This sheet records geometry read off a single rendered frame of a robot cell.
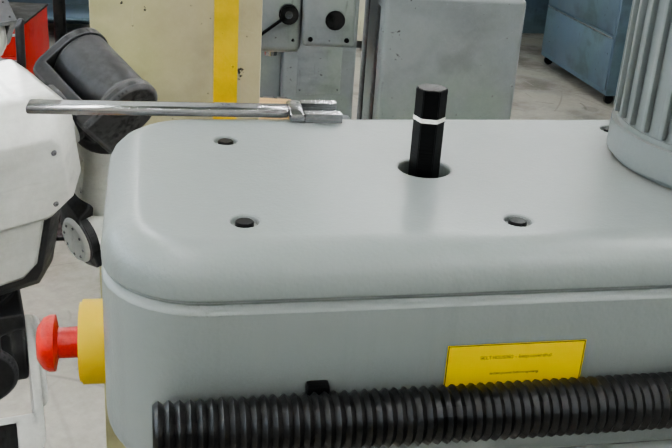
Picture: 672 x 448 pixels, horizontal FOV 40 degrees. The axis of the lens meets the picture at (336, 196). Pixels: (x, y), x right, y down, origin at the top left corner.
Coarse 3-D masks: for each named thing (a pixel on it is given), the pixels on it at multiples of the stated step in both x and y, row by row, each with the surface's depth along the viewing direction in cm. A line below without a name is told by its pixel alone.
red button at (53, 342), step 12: (48, 324) 64; (36, 336) 64; (48, 336) 64; (60, 336) 65; (72, 336) 65; (36, 348) 64; (48, 348) 64; (60, 348) 65; (72, 348) 65; (48, 360) 64
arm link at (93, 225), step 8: (96, 216) 149; (88, 224) 148; (96, 224) 148; (88, 232) 147; (96, 232) 148; (96, 240) 148; (96, 248) 148; (96, 256) 149; (88, 264) 152; (96, 264) 149
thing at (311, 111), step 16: (32, 112) 71; (48, 112) 71; (64, 112) 71; (80, 112) 72; (96, 112) 72; (112, 112) 72; (128, 112) 72; (144, 112) 72; (160, 112) 72; (176, 112) 73; (192, 112) 73; (208, 112) 73; (224, 112) 73; (240, 112) 73; (256, 112) 74; (272, 112) 74; (288, 112) 74; (304, 112) 74; (320, 112) 74; (336, 112) 74
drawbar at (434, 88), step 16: (416, 96) 64; (432, 96) 63; (416, 112) 64; (432, 112) 63; (416, 128) 64; (432, 128) 64; (416, 144) 64; (432, 144) 64; (416, 160) 65; (432, 160) 64; (416, 176) 65; (432, 176) 65
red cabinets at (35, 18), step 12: (24, 12) 507; (36, 12) 509; (24, 24) 486; (36, 24) 511; (12, 36) 487; (36, 36) 512; (48, 36) 538; (12, 48) 490; (36, 48) 513; (48, 48) 539; (36, 60) 514
